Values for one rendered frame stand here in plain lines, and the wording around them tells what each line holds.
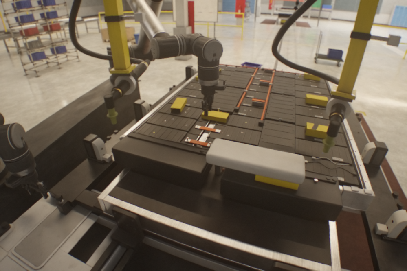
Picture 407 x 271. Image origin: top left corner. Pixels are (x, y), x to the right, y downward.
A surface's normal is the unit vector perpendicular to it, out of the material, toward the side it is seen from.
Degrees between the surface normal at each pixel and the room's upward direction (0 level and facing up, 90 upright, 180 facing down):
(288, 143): 0
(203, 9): 90
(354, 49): 90
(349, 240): 0
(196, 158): 0
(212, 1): 90
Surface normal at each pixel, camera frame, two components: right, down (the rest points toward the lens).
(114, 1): -0.06, 0.51
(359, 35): -0.57, 0.41
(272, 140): 0.00, -0.86
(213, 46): 0.50, 0.43
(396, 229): -0.34, 0.47
